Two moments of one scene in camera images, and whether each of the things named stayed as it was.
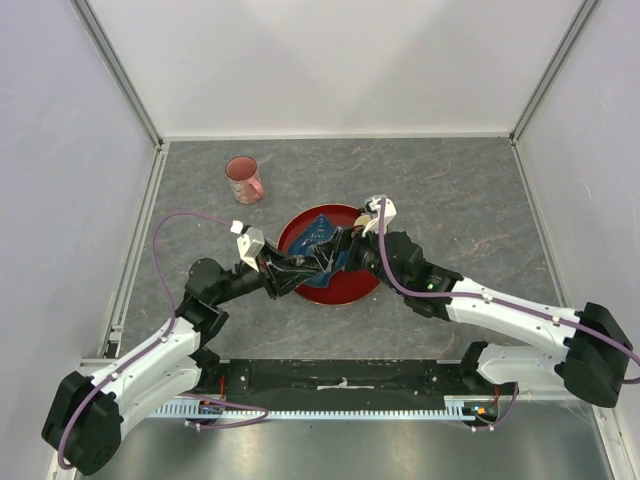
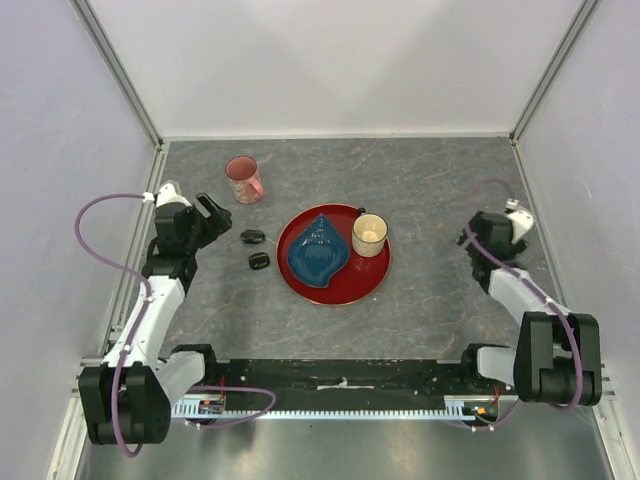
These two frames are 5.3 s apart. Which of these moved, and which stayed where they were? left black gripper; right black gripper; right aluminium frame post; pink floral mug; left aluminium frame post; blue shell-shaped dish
Moved: left black gripper; right black gripper
Stayed: left aluminium frame post; pink floral mug; blue shell-shaped dish; right aluminium frame post
